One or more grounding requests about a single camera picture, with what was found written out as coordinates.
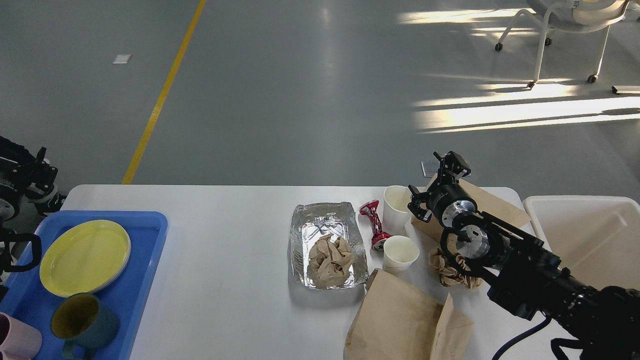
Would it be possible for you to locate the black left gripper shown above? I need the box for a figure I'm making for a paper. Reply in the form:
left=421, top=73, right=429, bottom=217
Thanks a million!
left=0, top=146, right=58, bottom=221

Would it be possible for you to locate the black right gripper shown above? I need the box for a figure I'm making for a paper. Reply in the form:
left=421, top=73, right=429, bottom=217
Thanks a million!
left=407, top=151, right=472, bottom=224

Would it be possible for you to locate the white paper cup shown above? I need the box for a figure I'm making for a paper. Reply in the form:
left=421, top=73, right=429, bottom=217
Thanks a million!
left=382, top=235, right=421, bottom=274
left=382, top=185, right=412, bottom=235

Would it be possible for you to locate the white paper cup front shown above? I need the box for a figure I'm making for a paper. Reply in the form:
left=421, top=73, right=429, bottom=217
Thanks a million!
left=382, top=235, right=421, bottom=274

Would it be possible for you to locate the brown paper ball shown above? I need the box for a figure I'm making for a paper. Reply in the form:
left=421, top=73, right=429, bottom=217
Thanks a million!
left=429, top=247, right=483, bottom=290

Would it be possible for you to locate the yellow plate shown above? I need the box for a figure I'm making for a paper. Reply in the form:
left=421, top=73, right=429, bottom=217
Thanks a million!
left=39, top=219, right=131, bottom=297

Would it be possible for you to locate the dark green mug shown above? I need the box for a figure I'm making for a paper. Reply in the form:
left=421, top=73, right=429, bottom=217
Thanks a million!
left=50, top=292, right=121, bottom=360

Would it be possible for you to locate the pink mug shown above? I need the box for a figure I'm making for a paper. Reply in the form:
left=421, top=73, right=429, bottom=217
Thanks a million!
left=0, top=312, right=43, bottom=360

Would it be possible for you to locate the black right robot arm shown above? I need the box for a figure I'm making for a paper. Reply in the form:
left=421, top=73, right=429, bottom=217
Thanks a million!
left=407, top=151, right=640, bottom=360

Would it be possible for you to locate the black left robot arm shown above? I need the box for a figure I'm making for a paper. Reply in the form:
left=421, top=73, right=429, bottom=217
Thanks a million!
left=0, top=146, right=58, bottom=274

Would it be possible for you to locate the small grey floor plate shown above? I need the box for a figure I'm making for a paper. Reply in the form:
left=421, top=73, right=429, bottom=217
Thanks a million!
left=421, top=161, right=441, bottom=179

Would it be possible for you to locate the crushed red can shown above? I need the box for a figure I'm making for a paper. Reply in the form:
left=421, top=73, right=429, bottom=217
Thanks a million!
left=358, top=199, right=392, bottom=251

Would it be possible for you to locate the pink plate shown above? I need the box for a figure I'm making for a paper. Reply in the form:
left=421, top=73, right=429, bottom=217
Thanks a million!
left=71, top=227, right=131, bottom=294

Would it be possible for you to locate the blue plastic tray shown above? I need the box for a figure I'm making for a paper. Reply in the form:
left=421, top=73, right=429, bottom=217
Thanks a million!
left=0, top=210, right=169, bottom=360

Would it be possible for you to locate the aluminium foil tray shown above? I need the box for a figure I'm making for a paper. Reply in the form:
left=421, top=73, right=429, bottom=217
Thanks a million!
left=289, top=202, right=370, bottom=290

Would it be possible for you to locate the crumpled brown paper in tray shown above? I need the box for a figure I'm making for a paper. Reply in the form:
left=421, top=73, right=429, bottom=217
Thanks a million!
left=309, top=234, right=355, bottom=283

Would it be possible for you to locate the large brown paper bag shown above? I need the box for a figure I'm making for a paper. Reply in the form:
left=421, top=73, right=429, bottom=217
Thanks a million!
left=343, top=268, right=474, bottom=360

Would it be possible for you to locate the white plastic bin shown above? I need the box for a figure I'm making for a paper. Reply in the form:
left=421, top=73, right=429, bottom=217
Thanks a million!
left=523, top=194, right=640, bottom=290

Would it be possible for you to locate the white rolling chair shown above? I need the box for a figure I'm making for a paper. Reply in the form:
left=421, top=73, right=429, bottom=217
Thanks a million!
left=494, top=0, right=639, bottom=91

